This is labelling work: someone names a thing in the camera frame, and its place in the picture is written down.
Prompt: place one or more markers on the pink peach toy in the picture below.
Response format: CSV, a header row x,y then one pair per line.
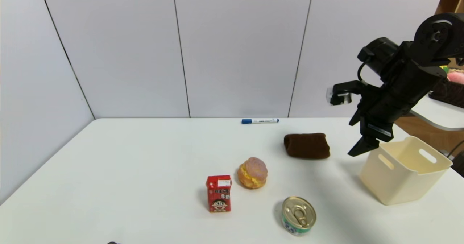
x,y
456,77

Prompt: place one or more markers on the brown towel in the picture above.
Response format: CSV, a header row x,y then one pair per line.
x,y
307,146

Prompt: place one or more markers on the dark wicker basket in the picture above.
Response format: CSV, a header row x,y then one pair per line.
x,y
448,94

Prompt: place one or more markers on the black rounded background object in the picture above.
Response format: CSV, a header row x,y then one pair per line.
x,y
459,164

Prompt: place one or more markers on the cream white plastic box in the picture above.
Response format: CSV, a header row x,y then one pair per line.
x,y
402,173

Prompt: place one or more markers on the blue white marker pen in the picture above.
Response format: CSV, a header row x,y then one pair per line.
x,y
260,121

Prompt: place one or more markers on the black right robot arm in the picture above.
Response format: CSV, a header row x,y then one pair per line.
x,y
409,70

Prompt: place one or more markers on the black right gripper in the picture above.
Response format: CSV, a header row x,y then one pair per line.
x,y
377,129

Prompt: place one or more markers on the yellow lemon toy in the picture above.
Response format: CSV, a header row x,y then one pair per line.
x,y
443,69

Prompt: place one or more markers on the white side table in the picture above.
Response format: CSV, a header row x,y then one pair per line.
x,y
435,114

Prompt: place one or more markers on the green label tin can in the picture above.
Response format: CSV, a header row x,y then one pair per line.
x,y
298,215

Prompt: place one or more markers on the red milk carton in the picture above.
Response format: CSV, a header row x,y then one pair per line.
x,y
219,194

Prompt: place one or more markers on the cream puff pastry toy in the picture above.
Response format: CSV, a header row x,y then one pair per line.
x,y
252,172

